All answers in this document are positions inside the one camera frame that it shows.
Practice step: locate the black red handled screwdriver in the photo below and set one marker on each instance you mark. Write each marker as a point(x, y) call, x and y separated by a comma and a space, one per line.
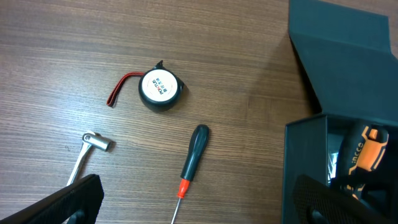
point(197, 146)

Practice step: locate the orange black long-nose pliers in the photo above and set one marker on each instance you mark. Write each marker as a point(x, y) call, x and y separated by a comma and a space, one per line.
point(355, 150)

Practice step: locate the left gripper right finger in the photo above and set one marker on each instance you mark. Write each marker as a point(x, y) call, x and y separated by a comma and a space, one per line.
point(318, 203)

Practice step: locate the dark green lidded box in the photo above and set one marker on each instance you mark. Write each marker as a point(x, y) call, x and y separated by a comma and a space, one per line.
point(345, 54)

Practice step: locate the black round tape measure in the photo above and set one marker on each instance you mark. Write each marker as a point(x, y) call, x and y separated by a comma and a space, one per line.
point(159, 89)

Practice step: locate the silver L-shaped socket wrench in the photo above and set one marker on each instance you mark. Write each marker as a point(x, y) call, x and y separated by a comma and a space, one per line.
point(90, 140)

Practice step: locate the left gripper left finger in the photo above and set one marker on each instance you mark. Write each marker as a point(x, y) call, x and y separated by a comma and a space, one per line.
point(77, 203)

